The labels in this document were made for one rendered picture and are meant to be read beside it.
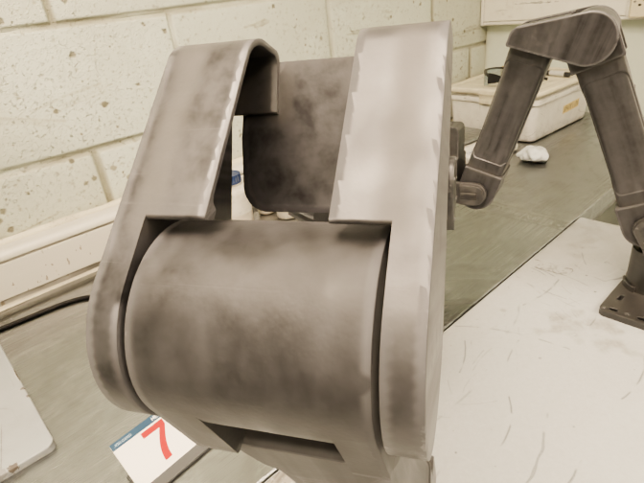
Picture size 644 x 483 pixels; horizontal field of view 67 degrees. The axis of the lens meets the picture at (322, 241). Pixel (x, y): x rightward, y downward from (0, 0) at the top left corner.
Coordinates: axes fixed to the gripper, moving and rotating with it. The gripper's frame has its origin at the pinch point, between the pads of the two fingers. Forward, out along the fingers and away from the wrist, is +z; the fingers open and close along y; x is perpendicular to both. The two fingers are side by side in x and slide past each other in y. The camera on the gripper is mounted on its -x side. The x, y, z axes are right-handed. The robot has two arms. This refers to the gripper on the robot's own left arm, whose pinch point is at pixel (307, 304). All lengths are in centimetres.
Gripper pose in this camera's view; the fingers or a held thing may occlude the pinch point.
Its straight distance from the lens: 56.6
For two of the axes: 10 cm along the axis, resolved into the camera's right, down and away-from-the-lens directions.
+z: -5.3, 4.2, 7.4
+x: 5.9, 8.1, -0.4
